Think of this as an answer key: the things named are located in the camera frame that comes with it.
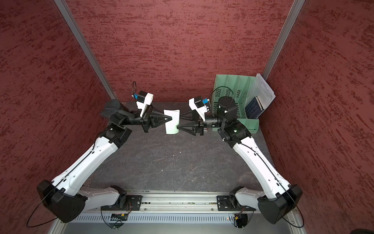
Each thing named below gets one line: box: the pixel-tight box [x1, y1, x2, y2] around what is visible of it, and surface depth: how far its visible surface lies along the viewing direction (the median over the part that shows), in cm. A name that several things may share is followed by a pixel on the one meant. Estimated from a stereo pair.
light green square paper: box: [163, 109, 181, 135], surface depth 55 cm
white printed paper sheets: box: [250, 73, 276, 110], surface depth 96 cm
